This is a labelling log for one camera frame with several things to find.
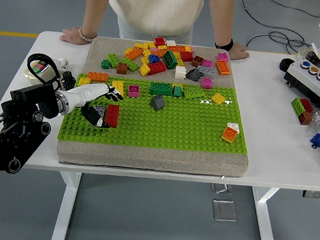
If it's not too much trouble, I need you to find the lime green eight-stud brick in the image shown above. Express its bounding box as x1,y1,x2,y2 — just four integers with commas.
289,97,306,117
105,52,125,70
118,57,141,73

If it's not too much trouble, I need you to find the white table leg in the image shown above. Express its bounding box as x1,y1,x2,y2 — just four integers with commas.
246,185,285,240
50,169,83,240

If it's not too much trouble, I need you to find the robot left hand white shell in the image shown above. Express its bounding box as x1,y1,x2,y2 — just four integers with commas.
62,80,126,130

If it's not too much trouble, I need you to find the orange four-stud brick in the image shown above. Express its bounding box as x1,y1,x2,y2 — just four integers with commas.
220,126,239,144

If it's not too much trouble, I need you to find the red four-stud brick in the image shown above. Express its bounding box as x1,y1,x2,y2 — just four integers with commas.
154,36,167,48

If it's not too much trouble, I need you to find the dark grey sloped brick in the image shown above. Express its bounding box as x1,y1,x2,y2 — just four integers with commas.
186,67,203,82
149,94,166,112

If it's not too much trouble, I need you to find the grey eight-stud brick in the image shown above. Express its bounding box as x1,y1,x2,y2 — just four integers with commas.
195,64,218,79
89,104,108,128

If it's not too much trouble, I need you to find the person's right hand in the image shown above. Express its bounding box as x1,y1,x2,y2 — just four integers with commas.
58,26,86,45

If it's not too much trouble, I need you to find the under-table control panel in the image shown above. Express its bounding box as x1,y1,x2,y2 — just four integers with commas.
302,188,320,201

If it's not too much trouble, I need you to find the green studded baseplate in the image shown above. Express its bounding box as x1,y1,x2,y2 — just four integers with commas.
56,70,255,161

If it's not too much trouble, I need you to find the dark green eight-stud brick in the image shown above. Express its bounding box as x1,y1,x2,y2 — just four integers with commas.
162,49,180,70
149,81,174,97

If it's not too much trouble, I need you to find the black ring roll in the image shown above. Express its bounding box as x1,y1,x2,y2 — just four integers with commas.
278,57,298,74

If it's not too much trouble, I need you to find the magenta four-stud brick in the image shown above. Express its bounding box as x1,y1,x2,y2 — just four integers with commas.
200,76,214,90
127,84,141,98
217,52,231,63

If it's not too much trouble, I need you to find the yellow four-stud brick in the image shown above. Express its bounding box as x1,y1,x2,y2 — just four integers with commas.
78,76,92,88
211,92,226,106

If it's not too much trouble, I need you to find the black gear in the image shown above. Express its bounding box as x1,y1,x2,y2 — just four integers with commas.
59,70,77,92

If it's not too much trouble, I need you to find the white four-stud brick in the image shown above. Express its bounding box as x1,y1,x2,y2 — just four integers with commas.
226,122,241,134
174,66,188,81

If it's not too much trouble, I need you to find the red building brick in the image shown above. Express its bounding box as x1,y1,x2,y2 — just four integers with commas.
298,97,315,114

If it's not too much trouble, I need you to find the orange eight-stud brick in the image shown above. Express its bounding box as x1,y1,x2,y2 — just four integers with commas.
125,46,144,61
215,59,231,76
87,71,110,83
167,44,187,54

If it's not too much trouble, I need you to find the clear floor socket cover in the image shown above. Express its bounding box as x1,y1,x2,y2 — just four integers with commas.
210,182,236,196
210,198,240,223

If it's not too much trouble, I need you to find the person's left hand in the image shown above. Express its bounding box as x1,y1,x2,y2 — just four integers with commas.
228,42,251,62

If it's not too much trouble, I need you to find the white bulb-shaped part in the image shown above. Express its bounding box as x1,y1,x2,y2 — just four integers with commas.
56,56,69,72

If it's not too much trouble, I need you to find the black wristband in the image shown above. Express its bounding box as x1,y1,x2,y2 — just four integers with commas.
215,36,234,51

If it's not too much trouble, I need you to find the person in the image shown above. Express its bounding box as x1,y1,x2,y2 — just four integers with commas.
81,0,237,51

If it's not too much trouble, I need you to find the bead bracelet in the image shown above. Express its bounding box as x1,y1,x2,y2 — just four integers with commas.
77,27,98,44

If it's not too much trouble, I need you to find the white push-button control box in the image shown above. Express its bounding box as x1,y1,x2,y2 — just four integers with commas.
281,56,320,115

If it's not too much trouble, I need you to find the lime green flat plate brick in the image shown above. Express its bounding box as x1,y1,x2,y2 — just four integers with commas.
181,85,207,102

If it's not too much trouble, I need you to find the cream switch box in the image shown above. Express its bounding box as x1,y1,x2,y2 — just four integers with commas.
22,58,60,87

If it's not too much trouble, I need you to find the grey-brown cushion mat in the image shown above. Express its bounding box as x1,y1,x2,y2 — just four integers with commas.
55,32,261,183

